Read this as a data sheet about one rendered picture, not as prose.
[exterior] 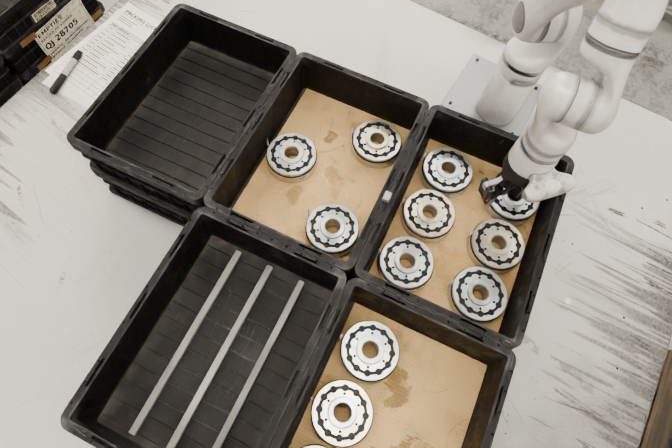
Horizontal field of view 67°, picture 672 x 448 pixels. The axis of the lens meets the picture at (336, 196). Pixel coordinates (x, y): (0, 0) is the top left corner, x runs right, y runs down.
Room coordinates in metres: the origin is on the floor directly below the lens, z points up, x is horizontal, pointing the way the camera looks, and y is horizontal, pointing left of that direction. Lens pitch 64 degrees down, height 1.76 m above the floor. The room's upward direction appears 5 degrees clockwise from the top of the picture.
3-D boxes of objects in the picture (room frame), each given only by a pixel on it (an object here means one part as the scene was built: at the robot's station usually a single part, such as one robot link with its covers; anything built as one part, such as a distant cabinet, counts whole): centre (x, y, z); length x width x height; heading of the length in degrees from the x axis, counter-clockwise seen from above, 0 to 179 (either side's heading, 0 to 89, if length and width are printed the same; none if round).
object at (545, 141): (0.46, -0.32, 1.15); 0.09 x 0.07 x 0.15; 72
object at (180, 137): (0.60, 0.31, 0.87); 0.40 x 0.30 x 0.11; 159
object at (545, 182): (0.44, -0.33, 1.05); 0.11 x 0.09 x 0.06; 23
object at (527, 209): (0.47, -0.36, 0.86); 0.10 x 0.10 x 0.01
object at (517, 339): (0.39, -0.25, 0.92); 0.40 x 0.30 x 0.02; 159
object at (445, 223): (0.42, -0.19, 0.86); 0.10 x 0.10 x 0.01
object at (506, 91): (0.73, -0.36, 0.88); 0.09 x 0.09 x 0.17; 67
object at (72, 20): (1.19, 0.97, 0.41); 0.31 x 0.02 x 0.16; 153
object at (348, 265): (0.50, 0.03, 0.92); 0.40 x 0.30 x 0.02; 159
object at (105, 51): (0.86, 0.61, 0.70); 0.33 x 0.23 x 0.01; 154
